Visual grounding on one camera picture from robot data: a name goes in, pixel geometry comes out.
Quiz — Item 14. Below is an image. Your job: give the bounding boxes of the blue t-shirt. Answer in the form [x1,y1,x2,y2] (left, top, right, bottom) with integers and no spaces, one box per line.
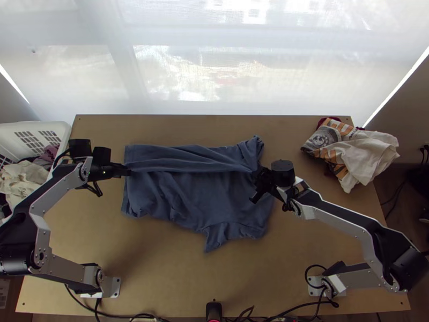
[120,135,276,253]

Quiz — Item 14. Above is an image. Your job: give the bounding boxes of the white laundry basket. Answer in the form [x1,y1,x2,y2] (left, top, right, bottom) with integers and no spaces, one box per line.
[0,121,72,188]

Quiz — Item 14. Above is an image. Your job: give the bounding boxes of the heap of printed clothes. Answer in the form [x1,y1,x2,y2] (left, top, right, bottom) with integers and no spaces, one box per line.
[300,116,401,194]

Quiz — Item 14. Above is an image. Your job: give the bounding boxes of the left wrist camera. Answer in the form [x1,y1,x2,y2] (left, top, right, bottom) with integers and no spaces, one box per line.
[92,147,113,165]

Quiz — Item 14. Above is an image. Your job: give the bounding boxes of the black cable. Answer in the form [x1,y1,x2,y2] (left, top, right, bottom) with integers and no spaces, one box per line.
[66,287,103,322]
[381,181,408,207]
[304,264,341,308]
[282,186,302,215]

